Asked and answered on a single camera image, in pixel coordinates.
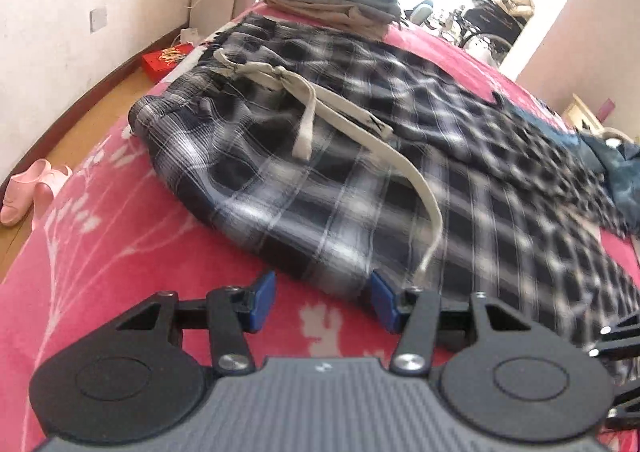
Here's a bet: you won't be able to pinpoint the black white plaid garment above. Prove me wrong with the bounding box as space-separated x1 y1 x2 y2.
129 14 639 348

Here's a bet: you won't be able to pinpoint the pink floral bed blanket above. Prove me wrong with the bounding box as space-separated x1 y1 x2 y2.
0 1 640 452

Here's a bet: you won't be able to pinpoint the light blue jeans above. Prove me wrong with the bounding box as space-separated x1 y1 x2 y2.
582 134 640 235

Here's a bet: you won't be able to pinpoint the dark blue jeans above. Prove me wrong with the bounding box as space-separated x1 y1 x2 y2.
492 91 587 154

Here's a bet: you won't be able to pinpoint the cream dresser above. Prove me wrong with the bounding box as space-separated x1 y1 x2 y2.
561 94 604 134

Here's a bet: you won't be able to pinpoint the pink slipper near bed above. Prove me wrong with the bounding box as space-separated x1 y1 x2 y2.
32 165 73 230

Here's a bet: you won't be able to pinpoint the red gift box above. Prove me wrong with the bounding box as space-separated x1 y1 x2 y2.
141 44 194 84

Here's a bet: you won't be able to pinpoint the folded beige garment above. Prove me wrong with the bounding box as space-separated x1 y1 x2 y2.
264 0 396 40

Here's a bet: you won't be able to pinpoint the black wheelchair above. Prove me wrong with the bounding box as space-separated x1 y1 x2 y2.
447 0 535 68

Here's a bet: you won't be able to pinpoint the pink slipper near wall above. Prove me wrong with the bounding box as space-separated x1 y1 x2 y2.
1 158 51 227

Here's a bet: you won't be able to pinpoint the wall switch plate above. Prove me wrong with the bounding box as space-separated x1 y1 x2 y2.
89 7 107 33

